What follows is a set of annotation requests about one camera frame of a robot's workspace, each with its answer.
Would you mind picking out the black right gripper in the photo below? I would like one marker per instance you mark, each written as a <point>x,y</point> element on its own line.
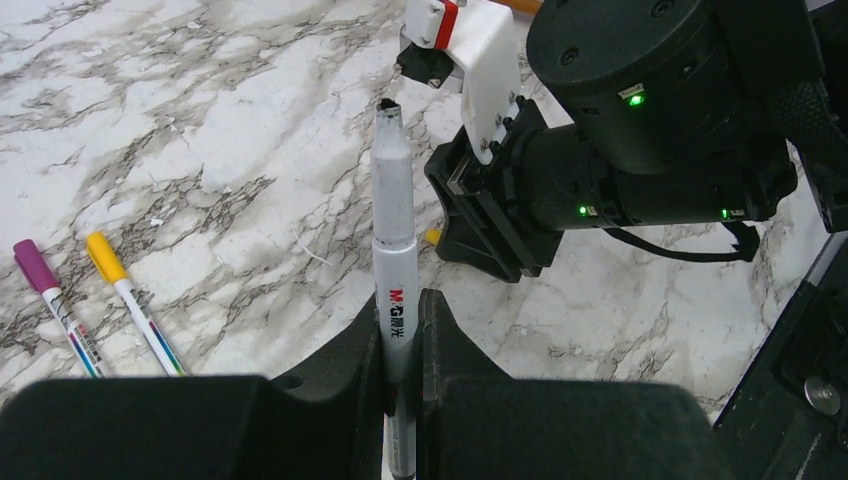
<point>681,112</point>

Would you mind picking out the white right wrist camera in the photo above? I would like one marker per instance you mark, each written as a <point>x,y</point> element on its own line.
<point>470,48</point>

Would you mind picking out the yellow pen cap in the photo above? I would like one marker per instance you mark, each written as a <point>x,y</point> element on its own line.
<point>433,236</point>

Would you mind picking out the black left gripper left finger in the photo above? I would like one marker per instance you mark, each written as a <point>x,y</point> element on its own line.
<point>322,419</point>

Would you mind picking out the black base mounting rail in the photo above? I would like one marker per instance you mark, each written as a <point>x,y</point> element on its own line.
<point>787,418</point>

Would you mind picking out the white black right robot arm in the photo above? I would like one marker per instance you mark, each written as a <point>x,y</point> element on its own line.
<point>681,113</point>

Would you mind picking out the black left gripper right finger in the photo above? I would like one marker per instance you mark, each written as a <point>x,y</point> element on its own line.
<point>477,422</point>

